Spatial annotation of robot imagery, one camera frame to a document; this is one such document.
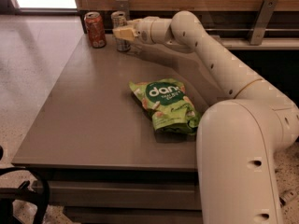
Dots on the grey table drawer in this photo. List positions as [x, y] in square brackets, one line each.
[125, 195]

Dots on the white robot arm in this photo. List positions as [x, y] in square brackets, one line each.
[238, 136]

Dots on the striped tool on floor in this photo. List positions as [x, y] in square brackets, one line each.
[288, 196]

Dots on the red coke can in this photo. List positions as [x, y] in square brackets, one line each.
[95, 29]

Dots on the silver redbull can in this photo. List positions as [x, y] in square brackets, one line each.
[119, 19]

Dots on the black chair frame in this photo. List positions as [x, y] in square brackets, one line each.
[22, 193]

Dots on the green chip bag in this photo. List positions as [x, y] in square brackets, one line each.
[169, 107]

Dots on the left metal bracket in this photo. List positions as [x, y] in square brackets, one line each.
[123, 5]

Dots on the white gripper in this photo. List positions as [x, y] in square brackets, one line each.
[143, 29]

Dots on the right metal bracket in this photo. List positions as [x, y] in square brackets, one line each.
[257, 32]

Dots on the metal bracket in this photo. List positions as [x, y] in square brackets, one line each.
[257, 32]
[123, 5]

